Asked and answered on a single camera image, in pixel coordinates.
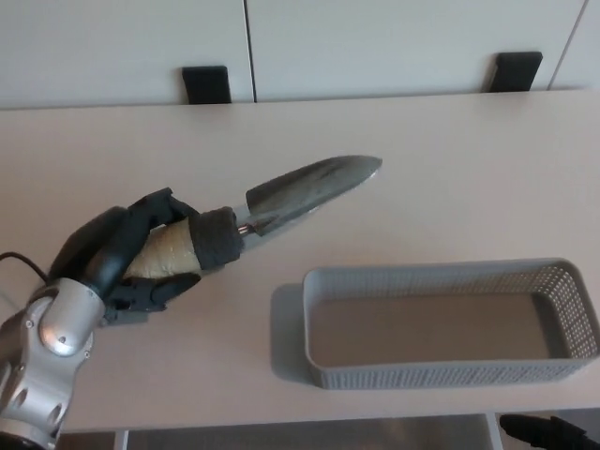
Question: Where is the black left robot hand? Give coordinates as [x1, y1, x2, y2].
[48, 187, 203, 325]

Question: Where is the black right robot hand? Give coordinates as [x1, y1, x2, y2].
[498, 400, 600, 450]

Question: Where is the metal shovel with handle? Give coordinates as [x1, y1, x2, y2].
[123, 154, 383, 283]

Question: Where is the grey perforated plastic container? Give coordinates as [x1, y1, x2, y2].
[301, 256, 600, 392]

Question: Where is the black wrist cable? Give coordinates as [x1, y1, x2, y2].
[0, 251, 52, 285]

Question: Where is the black cabinet handle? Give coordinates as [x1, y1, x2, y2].
[181, 65, 234, 106]
[482, 51, 546, 94]

